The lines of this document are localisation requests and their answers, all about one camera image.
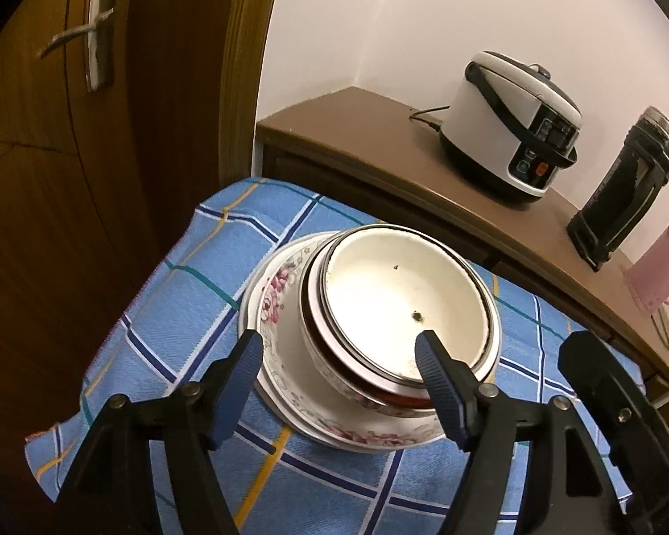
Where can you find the silver door handle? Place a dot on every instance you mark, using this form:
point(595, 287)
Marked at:
point(97, 32)

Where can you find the brown wooden sideboard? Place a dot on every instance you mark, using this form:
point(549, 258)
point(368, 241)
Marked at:
point(356, 138)

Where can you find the red plastic bowl pink inside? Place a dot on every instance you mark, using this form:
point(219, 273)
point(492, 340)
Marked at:
point(346, 382)

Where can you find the black tall thermos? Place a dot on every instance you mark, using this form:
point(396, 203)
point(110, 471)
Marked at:
point(627, 191)

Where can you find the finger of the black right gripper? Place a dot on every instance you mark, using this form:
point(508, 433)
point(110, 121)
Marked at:
point(607, 391)

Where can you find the stainless steel bowl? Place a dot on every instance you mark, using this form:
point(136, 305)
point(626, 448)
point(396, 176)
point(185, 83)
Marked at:
point(335, 343)

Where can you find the blue enamel bowl white inside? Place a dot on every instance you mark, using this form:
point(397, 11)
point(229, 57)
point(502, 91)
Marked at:
point(382, 285)

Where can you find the white black rice cooker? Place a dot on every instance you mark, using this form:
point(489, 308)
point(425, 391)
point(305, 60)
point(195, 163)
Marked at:
point(509, 128)

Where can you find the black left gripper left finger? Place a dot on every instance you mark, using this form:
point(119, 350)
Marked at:
point(109, 487)

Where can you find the plain beige flat plate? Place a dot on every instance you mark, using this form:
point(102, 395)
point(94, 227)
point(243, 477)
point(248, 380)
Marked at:
point(251, 311)

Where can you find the brown wooden door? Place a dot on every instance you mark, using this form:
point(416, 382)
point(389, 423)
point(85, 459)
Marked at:
point(95, 187)

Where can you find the pink electric kettle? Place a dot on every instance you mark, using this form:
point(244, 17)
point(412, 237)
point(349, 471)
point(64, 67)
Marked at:
point(648, 278)

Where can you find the white plate pink floral rim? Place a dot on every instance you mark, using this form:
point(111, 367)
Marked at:
point(290, 289)

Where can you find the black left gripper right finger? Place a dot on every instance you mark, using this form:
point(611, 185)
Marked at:
point(567, 489)

